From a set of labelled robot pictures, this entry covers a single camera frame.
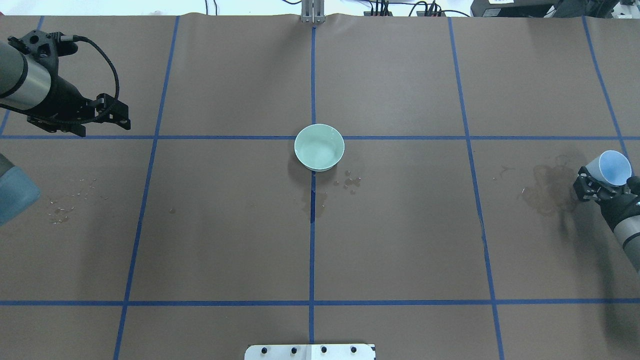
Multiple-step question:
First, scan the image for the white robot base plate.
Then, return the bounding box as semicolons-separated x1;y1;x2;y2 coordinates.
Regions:
244;343;377;360

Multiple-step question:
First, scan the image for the black device on bench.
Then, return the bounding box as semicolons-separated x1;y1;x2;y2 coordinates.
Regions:
470;0;620;19

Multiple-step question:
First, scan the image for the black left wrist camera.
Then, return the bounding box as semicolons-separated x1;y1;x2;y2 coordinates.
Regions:
7;29;79;64

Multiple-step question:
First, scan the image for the light blue plastic cup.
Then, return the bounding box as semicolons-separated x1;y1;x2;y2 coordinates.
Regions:
585;150;633;187

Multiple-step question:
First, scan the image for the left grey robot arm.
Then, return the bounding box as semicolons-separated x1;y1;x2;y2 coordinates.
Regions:
0;30;131;138

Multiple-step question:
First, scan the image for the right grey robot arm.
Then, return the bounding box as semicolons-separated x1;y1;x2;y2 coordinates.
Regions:
573;166;640;274

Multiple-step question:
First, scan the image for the grey aluminium mounting post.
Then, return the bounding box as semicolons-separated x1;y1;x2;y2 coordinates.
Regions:
300;0;326;24

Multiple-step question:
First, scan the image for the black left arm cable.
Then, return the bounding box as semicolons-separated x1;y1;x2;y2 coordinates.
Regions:
30;35;122;125

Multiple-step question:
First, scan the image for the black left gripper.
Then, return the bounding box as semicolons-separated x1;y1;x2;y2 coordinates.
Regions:
26;76;131;138

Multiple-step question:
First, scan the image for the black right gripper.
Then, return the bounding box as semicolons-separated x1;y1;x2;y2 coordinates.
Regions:
573;167;640;231

